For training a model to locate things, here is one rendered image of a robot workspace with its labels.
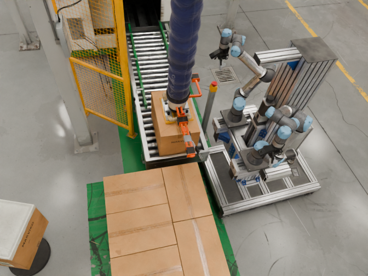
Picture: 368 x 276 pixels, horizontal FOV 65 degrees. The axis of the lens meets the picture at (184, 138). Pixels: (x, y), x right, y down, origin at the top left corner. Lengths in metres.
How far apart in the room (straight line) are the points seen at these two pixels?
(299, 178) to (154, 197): 1.82
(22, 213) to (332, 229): 3.25
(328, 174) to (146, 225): 2.56
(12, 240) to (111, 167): 1.61
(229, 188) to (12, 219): 2.17
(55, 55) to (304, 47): 2.04
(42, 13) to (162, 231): 2.08
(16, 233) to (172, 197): 1.36
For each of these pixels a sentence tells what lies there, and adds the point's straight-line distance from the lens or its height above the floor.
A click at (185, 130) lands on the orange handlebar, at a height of 1.09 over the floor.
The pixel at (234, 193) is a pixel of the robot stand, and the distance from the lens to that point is 3.45.
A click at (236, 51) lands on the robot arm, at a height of 1.84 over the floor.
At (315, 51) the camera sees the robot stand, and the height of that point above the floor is 2.03.
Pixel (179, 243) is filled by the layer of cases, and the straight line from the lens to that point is 2.81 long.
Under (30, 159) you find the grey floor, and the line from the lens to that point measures 4.05.
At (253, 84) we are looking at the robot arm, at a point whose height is 1.42.
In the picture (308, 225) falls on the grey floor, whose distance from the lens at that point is 3.85.
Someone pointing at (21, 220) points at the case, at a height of 1.02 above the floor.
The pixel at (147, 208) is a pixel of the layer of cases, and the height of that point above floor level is 0.54.
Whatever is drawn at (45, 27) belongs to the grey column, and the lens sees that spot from 2.72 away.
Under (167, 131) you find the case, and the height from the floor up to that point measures 0.95.
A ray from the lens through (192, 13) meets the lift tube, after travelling 2.17.
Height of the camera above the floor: 3.25
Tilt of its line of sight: 55 degrees down
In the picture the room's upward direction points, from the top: 9 degrees clockwise
